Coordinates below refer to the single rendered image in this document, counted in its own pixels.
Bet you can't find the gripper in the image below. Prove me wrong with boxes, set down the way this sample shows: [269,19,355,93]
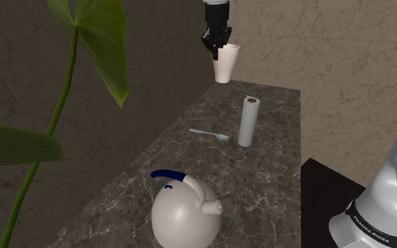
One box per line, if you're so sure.
[200,3,233,61]

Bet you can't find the cream tapered cup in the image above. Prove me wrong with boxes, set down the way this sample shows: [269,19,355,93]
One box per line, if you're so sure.
[212,43,240,84]

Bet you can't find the white paper towel roll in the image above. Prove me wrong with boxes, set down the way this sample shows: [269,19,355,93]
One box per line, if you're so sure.
[237,95,261,148]

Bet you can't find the white spoon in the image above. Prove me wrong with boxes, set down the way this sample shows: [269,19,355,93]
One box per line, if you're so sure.
[188,128,231,142]

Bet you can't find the green leafy plant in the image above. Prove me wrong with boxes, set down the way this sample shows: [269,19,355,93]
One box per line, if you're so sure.
[0,0,130,248]

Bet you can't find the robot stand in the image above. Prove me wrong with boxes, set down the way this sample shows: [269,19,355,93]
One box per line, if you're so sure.
[300,157,367,248]

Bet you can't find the white kettle with blue handle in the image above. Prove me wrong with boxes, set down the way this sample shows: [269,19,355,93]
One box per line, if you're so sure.
[149,169,224,248]

